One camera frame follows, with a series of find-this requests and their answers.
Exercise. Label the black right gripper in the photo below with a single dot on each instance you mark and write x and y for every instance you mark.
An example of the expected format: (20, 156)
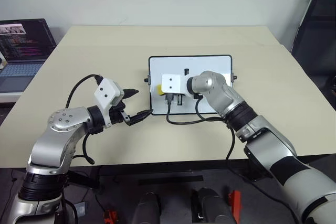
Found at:
(174, 100)

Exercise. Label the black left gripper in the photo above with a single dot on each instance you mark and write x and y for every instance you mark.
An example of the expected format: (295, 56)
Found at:
(117, 115)

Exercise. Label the yellow eraser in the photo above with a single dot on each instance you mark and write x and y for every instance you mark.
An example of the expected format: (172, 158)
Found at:
(159, 90)

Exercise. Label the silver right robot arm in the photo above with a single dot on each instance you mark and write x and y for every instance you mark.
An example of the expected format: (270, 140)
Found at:
(262, 134)

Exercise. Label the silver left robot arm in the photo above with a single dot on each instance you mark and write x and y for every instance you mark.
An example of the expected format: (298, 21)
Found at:
(60, 132)

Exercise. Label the black framed whiteboard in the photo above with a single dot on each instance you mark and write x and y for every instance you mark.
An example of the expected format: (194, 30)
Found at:
(199, 64)

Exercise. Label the black flat bar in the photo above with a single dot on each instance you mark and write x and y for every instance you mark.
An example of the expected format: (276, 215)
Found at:
(170, 178)

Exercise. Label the dark grey rounded shape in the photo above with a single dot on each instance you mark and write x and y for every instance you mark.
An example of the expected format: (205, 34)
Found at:
(210, 205)
(147, 208)

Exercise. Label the red clamp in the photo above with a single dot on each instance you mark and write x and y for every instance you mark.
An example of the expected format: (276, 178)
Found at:
(235, 203)
(110, 216)

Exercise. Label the open grey laptop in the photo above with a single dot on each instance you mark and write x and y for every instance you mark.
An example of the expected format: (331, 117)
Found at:
(23, 51)

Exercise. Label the white side desk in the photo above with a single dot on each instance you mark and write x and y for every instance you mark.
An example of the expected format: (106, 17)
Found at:
(9, 96)

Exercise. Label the black office chair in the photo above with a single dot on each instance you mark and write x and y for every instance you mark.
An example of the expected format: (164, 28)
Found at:
(315, 37)

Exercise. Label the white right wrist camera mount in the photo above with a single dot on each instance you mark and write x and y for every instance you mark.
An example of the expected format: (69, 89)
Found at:
(172, 83)

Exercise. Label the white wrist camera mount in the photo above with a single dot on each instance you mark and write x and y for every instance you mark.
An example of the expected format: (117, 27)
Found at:
(106, 90)
(172, 83)

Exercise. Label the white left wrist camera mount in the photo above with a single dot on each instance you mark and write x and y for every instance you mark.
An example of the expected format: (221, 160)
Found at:
(106, 90)

